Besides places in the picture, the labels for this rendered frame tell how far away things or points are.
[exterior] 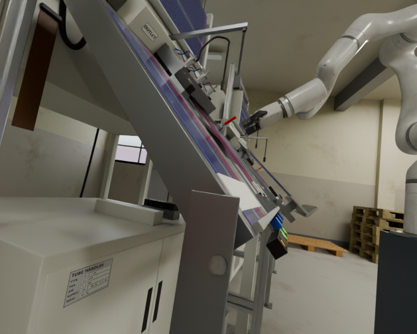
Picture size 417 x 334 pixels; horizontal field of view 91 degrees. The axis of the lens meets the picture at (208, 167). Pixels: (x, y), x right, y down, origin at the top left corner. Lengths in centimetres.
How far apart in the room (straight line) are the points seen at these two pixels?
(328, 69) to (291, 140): 389
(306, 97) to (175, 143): 68
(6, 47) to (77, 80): 28
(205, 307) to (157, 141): 20
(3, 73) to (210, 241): 54
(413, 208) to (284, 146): 388
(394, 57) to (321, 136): 392
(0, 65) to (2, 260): 37
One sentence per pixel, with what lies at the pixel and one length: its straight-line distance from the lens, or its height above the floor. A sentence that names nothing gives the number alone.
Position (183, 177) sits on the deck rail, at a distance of 26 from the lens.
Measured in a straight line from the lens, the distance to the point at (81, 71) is 87.
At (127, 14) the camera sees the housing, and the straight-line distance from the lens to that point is 81.
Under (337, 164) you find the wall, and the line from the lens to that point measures 502.
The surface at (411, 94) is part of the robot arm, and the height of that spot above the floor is 120.
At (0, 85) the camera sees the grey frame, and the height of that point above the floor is 91.
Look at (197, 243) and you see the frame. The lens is 21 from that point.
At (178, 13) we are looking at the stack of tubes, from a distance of 106.
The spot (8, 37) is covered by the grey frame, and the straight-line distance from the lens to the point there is 63.
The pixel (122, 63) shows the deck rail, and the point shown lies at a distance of 39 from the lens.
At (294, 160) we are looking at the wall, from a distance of 473.
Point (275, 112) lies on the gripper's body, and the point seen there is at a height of 108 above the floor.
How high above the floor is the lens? 76
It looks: 6 degrees up
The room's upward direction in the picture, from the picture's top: 8 degrees clockwise
